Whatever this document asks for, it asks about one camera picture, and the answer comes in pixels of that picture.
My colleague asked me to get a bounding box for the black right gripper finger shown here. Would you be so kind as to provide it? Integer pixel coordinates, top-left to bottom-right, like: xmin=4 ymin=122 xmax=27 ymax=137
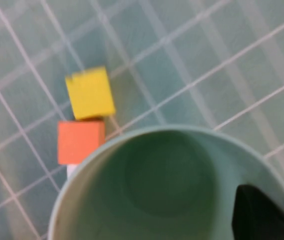
xmin=231 ymin=183 xmax=284 ymax=240

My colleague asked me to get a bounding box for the green plastic cup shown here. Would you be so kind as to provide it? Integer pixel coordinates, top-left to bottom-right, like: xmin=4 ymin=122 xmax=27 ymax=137
xmin=47 ymin=125 xmax=284 ymax=240

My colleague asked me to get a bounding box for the teal checkered tablecloth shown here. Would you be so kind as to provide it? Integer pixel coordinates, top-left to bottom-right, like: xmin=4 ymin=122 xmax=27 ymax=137
xmin=0 ymin=0 xmax=284 ymax=240

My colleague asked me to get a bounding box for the white foam block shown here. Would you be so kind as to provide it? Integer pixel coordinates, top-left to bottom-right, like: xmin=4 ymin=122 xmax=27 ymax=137
xmin=66 ymin=163 xmax=81 ymax=181

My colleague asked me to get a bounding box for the orange foam cube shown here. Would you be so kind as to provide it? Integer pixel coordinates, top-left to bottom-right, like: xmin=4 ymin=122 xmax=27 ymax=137
xmin=57 ymin=119 xmax=106 ymax=166

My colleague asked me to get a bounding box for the yellow foam cube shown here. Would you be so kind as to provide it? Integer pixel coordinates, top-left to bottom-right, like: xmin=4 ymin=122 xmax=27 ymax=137
xmin=65 ymin=65 xmax=116 ymax=120

